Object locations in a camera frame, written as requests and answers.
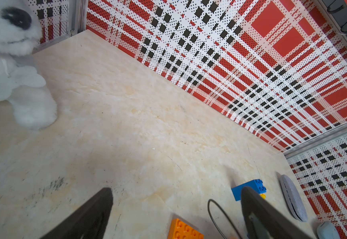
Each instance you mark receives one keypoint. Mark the grey husky plush toy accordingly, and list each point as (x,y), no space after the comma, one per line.
(20,82)

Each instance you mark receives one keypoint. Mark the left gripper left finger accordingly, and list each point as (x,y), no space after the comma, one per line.
(89,221)

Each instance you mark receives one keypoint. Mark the purple grey oval case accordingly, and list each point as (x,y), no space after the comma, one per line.
(293,199)

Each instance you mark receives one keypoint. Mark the orange lego brick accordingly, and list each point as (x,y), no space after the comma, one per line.
(181,230)

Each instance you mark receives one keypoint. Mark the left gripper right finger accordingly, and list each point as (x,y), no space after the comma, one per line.
(263,221)

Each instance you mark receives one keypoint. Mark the blue grey oval case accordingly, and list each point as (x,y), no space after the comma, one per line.
(327,230)

